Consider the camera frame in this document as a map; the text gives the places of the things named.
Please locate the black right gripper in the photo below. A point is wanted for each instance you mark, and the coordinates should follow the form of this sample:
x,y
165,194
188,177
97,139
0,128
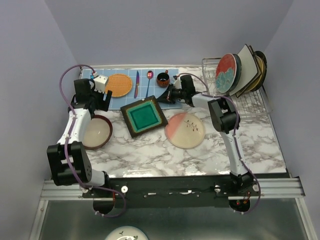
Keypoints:
x,y
166,97

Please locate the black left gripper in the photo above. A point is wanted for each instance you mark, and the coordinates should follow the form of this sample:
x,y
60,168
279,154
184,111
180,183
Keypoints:
x,y
104,105

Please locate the black teal square plate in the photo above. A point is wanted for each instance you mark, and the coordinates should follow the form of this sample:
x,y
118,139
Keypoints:
x,y
143,116

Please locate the beige floral round plate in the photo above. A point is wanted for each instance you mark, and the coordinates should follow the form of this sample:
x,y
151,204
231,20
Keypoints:
x,y
185,130

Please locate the red rimmed round plate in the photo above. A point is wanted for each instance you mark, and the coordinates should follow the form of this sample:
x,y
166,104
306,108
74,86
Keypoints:
x,y
98,132

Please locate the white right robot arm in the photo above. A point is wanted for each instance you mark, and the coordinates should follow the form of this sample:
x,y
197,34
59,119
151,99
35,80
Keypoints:
x,y
225,119

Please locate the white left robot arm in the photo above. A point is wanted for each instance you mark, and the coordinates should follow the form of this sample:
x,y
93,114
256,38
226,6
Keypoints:
x,y
68,159

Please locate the woven wicker round trivet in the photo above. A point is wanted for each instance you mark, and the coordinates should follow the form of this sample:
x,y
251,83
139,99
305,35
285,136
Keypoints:
x,y
119,84

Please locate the orange black mug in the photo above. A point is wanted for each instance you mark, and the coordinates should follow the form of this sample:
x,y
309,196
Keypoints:
x,y
163,79

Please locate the iridescent spoon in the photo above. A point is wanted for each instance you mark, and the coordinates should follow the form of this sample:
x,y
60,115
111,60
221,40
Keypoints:
x,y
150,75

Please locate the iridescent knife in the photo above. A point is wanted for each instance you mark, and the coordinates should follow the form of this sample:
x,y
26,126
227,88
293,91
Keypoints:
x,y
137,82

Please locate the white red rimmed plate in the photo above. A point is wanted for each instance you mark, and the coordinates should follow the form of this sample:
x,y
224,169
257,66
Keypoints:
x,y
225,74

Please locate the cream square dark-rimmed plate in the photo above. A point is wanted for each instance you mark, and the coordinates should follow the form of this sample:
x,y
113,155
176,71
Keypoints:
x,y
243,91

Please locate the yellow round plate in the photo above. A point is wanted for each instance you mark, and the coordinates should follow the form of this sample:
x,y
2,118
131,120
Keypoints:
x,y
254,84

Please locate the dark olive round plate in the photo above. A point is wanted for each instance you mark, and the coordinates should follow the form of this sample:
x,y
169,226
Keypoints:
x,y
260,80

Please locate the white floral plate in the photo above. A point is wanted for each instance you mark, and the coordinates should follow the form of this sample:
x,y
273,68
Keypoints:
x,y
127,233

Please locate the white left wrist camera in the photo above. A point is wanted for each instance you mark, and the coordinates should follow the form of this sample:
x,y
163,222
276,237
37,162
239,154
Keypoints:
x,y
100,82

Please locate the wire dish rack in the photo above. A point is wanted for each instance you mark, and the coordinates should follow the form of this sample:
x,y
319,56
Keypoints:
x,y
249,105

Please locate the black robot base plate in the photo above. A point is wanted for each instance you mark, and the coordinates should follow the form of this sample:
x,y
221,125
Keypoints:
x,y
221,191

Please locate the aluminium frame rail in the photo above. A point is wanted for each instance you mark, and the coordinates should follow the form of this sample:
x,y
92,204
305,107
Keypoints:
x,y
271,188

